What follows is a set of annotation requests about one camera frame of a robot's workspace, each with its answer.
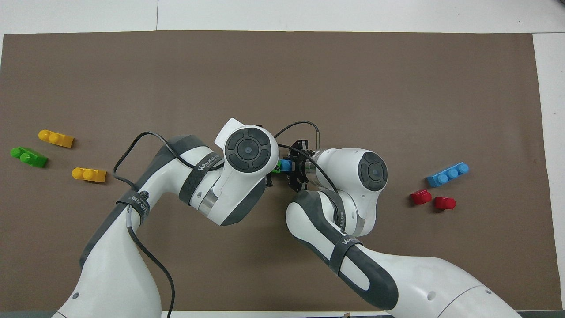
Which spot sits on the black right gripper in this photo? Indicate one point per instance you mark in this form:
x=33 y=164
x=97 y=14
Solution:
x=298 y=177

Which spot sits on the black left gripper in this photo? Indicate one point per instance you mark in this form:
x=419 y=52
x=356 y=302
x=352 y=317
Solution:
x=270 y=180

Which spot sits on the green two-stud block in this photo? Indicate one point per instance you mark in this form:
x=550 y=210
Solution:
x=30 y=158
x=278 y=168

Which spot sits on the blue three-stud block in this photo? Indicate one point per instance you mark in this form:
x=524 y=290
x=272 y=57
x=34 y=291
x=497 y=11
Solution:
x=448 y=175
x=286 y=166

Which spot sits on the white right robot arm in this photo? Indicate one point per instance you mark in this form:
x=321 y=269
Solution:
x=353 y=176

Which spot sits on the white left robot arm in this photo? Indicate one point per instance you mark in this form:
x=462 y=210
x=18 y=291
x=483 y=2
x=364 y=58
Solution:
x=110 y=274

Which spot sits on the red one-stud block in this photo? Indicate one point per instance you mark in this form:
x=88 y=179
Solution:
x=445 y=203
x=421 y=197

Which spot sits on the yellow two-stud block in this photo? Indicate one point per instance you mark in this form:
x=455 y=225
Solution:
x=90 y=175
x=57 y=139

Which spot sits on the brown table mat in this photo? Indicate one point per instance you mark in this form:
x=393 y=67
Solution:
x=282 y=70

